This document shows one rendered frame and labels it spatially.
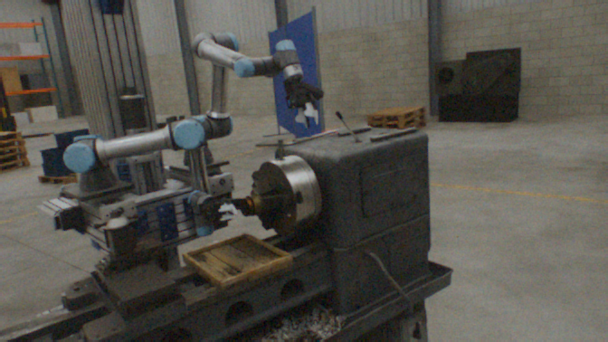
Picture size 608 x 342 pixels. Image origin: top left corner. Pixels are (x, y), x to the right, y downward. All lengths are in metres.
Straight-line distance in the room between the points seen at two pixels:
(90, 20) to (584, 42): 10.15
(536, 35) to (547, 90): 1.20
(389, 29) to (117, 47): 10.79
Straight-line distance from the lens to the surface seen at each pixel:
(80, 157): 1.96
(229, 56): 1.97
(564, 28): 11.38
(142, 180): 2.30
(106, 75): 2.32
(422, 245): 2.24
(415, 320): 2.27
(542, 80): 11.48
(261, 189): 1.85
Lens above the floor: 1.61
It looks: 13 degrees down
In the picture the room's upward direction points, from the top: 5 degrees counter-clockwise
